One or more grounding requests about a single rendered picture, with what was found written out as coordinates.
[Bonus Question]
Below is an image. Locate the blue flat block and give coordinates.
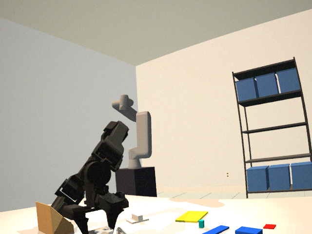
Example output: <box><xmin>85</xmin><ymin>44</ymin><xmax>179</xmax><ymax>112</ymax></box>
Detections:
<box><xmin>235</xmin><ymin>226</ymin><xmax>263</xmax><ymax>234</ymax></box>

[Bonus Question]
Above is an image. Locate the blue flat bar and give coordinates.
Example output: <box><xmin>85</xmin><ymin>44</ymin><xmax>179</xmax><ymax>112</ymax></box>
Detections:
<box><xmin>202</xmin><ymin>225</ymin><xmax>230</xmax><ymax>234</ymax></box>

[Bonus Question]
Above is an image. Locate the red flat plate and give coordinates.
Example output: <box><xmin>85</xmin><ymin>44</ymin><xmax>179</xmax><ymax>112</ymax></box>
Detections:
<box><xmin>263</xmin><ymin>224</ymin><xmax>276</xmax><ymax>229</ymax></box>

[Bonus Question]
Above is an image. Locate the teal cylinder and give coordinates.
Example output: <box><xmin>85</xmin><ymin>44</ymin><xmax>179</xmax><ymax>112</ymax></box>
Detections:
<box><xmin>198</xmin><ymin>220</ymin><xmax>205</xmax><ymax>228</ymax></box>

